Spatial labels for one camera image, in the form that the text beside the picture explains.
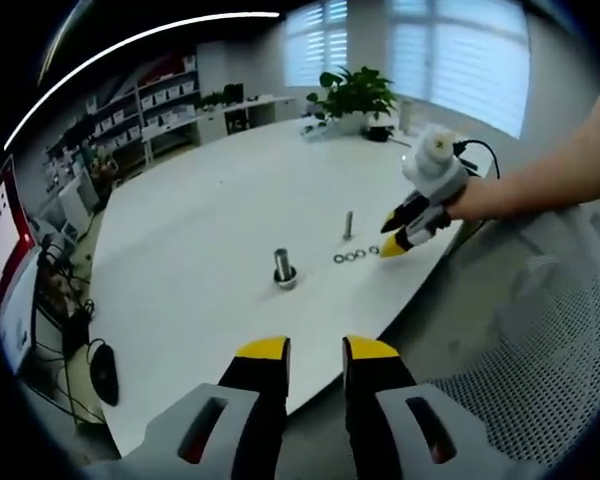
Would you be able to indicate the curved ceiling light strip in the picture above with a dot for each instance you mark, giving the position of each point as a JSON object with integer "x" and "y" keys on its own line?
{"x": 105, "y": 52}

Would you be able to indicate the black computer mouse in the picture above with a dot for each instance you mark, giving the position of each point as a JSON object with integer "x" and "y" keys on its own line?
{"x": 105, "y": 372}

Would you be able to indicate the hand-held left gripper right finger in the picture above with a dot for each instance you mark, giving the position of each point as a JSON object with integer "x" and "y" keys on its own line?
{"x": 375, "y": 400}

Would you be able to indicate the small threaded stud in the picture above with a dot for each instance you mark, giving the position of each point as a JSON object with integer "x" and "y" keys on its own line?
{"x": 349, "y": 225}

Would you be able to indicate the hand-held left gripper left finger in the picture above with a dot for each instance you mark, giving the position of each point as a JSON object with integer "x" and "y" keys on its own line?
{"x": 255, "y": 400}

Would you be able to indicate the large metal washer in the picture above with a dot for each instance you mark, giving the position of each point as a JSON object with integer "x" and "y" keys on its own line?
{"x": 276, "y": 274}

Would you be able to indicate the long white counter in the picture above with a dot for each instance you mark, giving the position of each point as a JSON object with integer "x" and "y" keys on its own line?
{"x": 250, "y": 112}

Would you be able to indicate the large threaded stud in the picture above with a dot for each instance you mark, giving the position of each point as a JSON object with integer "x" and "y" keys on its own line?
{"x": 282, "y": 260}

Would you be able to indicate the laptop with red screen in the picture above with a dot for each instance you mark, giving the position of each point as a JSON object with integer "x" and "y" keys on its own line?
{"x": 7, "y": 235}

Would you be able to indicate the potted green plant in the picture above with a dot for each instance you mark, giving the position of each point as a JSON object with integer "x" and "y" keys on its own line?
{"x": 355, "y": 95}

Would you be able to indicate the glass bowl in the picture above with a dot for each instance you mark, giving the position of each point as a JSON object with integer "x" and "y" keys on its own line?
{"x": 314, "y": 131}

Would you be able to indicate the window with white blinds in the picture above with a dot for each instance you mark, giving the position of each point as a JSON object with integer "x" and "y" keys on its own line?
{"x": 430, "y": 55}

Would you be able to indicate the grey mesh chair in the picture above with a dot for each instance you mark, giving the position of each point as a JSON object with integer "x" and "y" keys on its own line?
{"x": 530, "y": 350}

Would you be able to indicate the storage shelves with white bins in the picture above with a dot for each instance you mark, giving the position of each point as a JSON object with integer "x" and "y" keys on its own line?
{"x": 130, "y": 115}

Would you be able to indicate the white cylinder container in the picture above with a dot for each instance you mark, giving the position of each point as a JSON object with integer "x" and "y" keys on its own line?
{"x": 406, "y": 114}

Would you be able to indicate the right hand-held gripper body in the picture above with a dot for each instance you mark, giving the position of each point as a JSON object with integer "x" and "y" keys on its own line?
{"x": 437, "y": 170}

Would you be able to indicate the person's right hand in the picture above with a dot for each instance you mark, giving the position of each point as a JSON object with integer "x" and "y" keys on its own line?
{"x": 467, "y": 202}

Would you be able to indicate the small black device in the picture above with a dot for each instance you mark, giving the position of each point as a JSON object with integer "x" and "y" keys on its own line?
{"x": 380, "y": 135}

